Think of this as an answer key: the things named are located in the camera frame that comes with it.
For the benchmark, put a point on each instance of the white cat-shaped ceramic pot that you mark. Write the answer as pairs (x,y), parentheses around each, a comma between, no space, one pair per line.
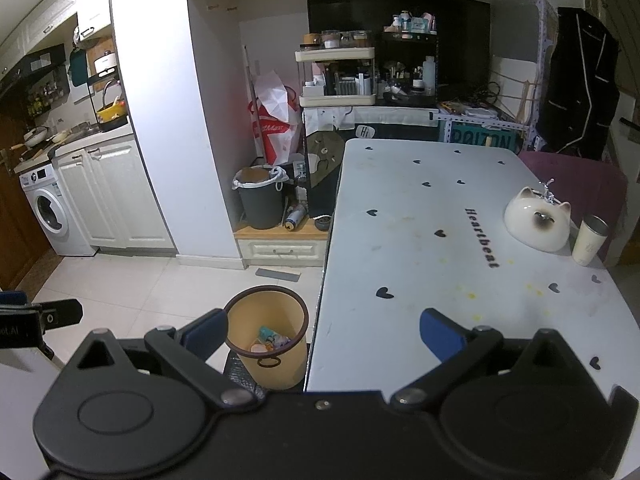
(525,225)

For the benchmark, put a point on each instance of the beige plastic waste bin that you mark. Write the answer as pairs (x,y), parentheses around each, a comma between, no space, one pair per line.
(280,370)

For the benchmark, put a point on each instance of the small dark bowl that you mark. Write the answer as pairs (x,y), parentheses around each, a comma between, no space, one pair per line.
(322,223)

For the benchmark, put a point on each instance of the yellow basket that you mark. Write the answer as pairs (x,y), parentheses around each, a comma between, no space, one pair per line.
(112,111)

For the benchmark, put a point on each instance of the black jacket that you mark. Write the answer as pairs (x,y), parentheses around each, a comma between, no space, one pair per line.
(575,85)

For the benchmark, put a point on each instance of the black range hood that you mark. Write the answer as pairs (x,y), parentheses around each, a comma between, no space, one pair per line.
(35,62)

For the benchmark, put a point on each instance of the bear printed cloth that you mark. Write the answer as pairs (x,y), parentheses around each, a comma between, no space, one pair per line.
(320,160)

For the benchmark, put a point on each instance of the black shelf rack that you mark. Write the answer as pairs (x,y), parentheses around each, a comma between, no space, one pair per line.
(410,35)

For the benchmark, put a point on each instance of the white kitchen base cabinet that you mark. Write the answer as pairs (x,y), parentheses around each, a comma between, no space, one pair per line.
(120,195)

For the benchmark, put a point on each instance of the teal printed plate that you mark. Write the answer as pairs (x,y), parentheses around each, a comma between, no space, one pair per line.
(480,141)

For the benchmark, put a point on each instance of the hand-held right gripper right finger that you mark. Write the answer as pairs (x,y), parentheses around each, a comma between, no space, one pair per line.
(442,335)

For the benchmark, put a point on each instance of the white kitchen appliance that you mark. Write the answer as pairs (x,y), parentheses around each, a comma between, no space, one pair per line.
(106,62)

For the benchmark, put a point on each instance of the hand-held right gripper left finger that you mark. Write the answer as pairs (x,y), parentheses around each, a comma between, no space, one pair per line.
(207,332)

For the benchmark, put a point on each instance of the grey bin with white liner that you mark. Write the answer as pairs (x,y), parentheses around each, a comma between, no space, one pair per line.
(260,205)

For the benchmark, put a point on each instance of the teal hanging oven mitt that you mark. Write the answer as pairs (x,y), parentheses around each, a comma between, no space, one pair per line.
(78,67)

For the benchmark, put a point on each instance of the red and white plastic bag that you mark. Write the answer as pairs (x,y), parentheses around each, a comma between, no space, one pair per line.
(275,135)

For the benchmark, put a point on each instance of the cream two-tier rack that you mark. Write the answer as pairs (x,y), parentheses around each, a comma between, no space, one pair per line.
(335,101)

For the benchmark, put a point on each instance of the white panel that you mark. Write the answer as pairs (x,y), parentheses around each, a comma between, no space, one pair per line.
(510,70)

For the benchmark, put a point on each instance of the silver metal ornament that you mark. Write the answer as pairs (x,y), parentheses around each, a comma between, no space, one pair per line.
(546,195)

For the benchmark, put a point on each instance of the spray can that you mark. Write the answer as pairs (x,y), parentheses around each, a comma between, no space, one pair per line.
(295,216)

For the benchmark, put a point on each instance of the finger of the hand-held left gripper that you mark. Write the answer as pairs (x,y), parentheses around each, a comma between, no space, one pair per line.
(12,298)
(60,312)

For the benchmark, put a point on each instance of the black spice rack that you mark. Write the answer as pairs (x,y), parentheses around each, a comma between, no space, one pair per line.
(47,95)

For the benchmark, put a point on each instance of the brown wooden door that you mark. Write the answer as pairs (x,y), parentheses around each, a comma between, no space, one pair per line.
(15,220)

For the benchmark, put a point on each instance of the low wooden drawer cabinet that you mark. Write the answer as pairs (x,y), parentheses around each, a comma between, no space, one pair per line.
(280,250)

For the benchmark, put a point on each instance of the white washing machine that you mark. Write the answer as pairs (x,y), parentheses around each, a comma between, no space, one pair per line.
(50,210)

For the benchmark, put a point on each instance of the white bottle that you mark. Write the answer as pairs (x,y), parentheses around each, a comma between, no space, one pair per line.
(429,77)

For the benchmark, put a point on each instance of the white perforated metal rack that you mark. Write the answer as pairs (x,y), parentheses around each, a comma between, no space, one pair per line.
(540,50)

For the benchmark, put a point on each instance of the maroon chair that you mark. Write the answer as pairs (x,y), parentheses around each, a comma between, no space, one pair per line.
(575,175)

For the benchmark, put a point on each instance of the cream cup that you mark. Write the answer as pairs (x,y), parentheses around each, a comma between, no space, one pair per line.
(587,245)

